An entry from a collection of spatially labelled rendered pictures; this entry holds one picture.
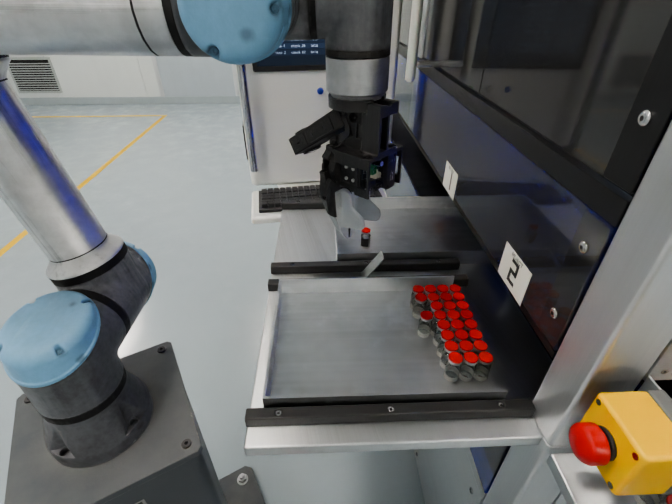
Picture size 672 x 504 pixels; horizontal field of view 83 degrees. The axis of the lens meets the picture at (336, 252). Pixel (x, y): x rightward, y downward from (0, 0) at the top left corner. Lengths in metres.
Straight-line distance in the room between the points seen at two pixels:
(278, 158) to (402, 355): 0.88
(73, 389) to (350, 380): 0.38
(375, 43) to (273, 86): 0.84
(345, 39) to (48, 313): 0.51
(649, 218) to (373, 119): 0.29
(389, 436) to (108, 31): 0.53
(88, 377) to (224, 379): 1.19
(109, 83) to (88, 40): 6.22
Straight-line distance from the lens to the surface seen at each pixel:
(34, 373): 0.62
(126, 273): 0.70
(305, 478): 1.52
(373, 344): 0.66
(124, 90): 6.55
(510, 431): 0.62
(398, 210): 1.05
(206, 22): 0.32
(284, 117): 1.30
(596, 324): 0.50
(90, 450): 0.72
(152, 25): 0.36
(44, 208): 0.65
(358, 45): 0.46
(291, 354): 0.65
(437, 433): 0.59
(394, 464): 1.55
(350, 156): 0.49
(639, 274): 0.45
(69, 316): 0.62
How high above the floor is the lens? 1.38
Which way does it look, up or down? 35 degrees down
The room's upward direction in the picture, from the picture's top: straight up
